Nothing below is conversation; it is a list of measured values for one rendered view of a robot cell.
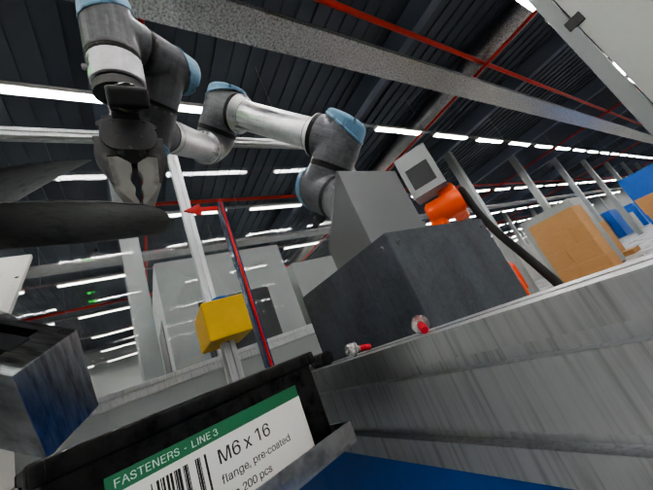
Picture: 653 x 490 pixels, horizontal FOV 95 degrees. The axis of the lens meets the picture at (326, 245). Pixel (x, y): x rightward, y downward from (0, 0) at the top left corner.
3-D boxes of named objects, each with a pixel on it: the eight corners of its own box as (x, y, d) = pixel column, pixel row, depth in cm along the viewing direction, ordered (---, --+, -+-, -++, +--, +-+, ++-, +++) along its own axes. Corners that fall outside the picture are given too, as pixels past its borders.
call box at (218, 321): (203, 360, 76) (193, 320, 79) (241, 346, 82) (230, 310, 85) (212, 348, 64) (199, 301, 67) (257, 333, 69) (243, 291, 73)
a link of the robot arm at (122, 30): (146, 5, 51) (88, -37, 43) (157, 65, 50) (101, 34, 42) (119, 29, 54) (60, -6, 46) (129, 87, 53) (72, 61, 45)
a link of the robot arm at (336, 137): (357, 180, 84) (217, 134, 104) (376, 127, 81) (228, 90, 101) (341, 172, 73) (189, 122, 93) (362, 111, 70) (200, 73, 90)
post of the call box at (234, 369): (233, 397, 70) (220, 344, 74) (246, 391, 71) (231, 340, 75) (236, 396, 67) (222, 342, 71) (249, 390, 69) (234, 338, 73)
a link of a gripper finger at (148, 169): (164, 223, 50) (154, 169, 51) (167, 213, 45) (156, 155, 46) (143, 225, 48) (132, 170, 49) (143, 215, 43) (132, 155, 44)
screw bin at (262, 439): (17, 577, 23) (14, 475, 25) (221, 457, 36) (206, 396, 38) (34, 695, 10) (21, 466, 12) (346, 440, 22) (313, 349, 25)
